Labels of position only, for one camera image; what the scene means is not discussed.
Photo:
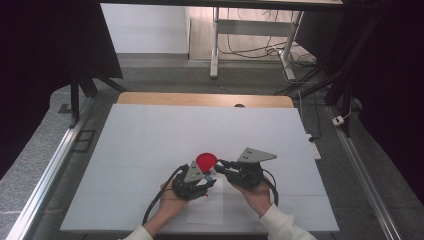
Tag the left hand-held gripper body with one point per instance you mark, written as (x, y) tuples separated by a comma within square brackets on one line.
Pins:
[(191, 183)]

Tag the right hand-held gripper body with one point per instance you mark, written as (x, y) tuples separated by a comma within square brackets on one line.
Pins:
[(248, 173)]

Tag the red round ink pad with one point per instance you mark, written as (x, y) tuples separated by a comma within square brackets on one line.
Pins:
[(206, 160)]

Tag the white sheet of paper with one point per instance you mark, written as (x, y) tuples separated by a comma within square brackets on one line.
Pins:
[(206, 210)]

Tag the person's right hand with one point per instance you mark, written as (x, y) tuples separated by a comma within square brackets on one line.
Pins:
[(255, 200)]

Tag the person's left hand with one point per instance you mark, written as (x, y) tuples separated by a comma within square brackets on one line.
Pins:
[(173, 206)]

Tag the large white board mat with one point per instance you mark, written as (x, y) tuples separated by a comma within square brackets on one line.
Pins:
[(150, 133)]

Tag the white power strip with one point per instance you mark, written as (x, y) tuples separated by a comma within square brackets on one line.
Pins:
[(314, 148)]

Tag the small white plug adapter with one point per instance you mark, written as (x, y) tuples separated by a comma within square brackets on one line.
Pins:
[(338, 120)]

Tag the black tripod stand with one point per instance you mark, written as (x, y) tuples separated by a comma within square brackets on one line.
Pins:
[(76, 96)]

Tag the black curtain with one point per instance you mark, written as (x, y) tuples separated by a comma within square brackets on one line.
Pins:
[(40, 50), (393, 83)]

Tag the aluminium rail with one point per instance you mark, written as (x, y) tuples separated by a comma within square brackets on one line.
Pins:
[(50, 170), (363, 173)]

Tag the black metal frame stand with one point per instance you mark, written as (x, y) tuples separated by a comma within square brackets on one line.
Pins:
[(343, 83)]

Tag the white metal desk frame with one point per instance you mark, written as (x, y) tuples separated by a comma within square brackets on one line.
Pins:
[(253, 27)]

